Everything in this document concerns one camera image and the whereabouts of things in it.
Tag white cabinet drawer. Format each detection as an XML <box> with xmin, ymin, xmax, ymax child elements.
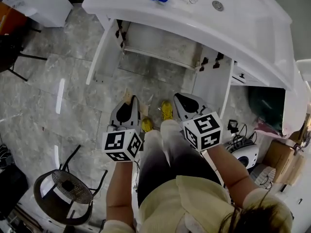
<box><xmin>229</xmin><ymin>66</ymin><xmax>270</xmax><ymax>87</ymax></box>

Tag person's cream sweater torso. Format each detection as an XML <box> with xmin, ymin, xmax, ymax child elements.
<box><xmin>101</xmin><ymin>175</ymin><xmax>294</xmax><ymax>233</ymax></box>

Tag black cable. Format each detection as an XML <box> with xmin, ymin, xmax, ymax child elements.
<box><xmin>233</xmin><ymin>124</ymin><xmax>258</xmax><ymax>150</ymax></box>

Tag person's right forearm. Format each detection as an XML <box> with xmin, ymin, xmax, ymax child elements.
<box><xmin>207</xmin><ymin>143</ymin><xmax>259</xmax><ymax>208</ymax></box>

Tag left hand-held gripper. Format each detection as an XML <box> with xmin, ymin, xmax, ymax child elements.
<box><xmin>101</xmin><ymin>95</ymin><xmax>144</xmax><ymax>162</ymax></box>

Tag person's right yellow shoe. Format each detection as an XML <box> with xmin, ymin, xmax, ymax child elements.
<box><xmin>161</xmin><ymin>100</ymin><xmax>173</xmax><ymax>121</ymax></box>

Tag person's left yellow shoe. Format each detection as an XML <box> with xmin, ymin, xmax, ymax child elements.
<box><xmin>141</xmin><ymin>116</ymin><xmax>154</xmax><ymax>133</ymax></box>

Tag black power adapter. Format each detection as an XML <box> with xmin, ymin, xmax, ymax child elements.
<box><xmin>227</xmin><ymin>119</ymin><xmax>240</xmax><ymax>133</ymax></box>

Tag small white cabinet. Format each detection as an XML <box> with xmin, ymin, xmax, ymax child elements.
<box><xmin>2</xmin><ymin>0</ymin><xmax>74</xmax><ymax>28</ymax></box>

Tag black folding chair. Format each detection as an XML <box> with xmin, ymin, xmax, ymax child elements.
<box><xmin>0</xmin><ymin>33</ymin><xmax>48</xmax><ymax>82</ymax></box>

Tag wooden block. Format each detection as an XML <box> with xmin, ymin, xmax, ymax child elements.
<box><xmin>122</xmin><ymin>88</ymin><xmax>149</xmax><ymax>116</ymax></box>

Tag white cabinet door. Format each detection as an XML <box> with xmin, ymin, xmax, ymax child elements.
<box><xmin>191</xmin><ymin>54</ymin><xmax>235</xmax><ymax>121</ymax></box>
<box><xmin>86</xmin><ymin>18</ymin><xmax>131</xmax><ymax>85</ymax></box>

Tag brown cardboard box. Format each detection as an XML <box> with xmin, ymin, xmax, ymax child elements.
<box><xmin>262</xmin><ymin>139</ymin><xmax>304</xmax><ymax>185</ymax></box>

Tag dark wicker chair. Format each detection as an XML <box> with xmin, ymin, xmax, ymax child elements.
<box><xmin>33</xmin><ymin>144</ymin><xmax>109</xmax><ymax>226</ymax></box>

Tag orange jacket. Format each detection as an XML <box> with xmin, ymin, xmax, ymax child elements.
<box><xmin>0</xmin><ymin>1</ymin><xmax>27</xmax><ymax>36</ymax></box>

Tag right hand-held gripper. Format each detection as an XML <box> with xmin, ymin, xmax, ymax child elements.
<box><xmin>173</xmin><ymin>93</ymin><xmax>224</xmax><ymax>152</ymax></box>

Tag person's left forearm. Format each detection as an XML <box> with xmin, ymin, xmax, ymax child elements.
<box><xmin>106</xmin><ymin>160</ymin><xmax>134</xmax><ymax>224</ymax></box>

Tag person's legs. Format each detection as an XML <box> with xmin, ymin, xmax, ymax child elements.
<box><xmin>137</xmin><ymin>120</ymin><xmax>222</xmax><ymax>206</ymax></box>

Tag white round device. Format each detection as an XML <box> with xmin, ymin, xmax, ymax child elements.
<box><xmin>223</xmin><ymin>137</ymin><xmax>260</xmax><ymax>169</ymax></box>

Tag white bathtub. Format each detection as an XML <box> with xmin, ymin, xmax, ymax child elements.
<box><xmin>247</xmin><ymin>59</ymin><xmax>311</xmax><ymax>139</ymax></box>

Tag person's yellow shoe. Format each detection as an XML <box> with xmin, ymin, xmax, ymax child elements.
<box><xmin>141</xmin><ymin>116</ymin><xmax>154</xmax><ymax>133</ymax></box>
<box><xmin>161</xmin><ymin>100</ymin><xmax>173</xmax><ymax>121</ymax></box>

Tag pink towel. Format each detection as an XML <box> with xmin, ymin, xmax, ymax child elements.
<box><xmin>254</xmin><ymin>120</ymin><xmax>292</xmax><ymax>139</ymax></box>

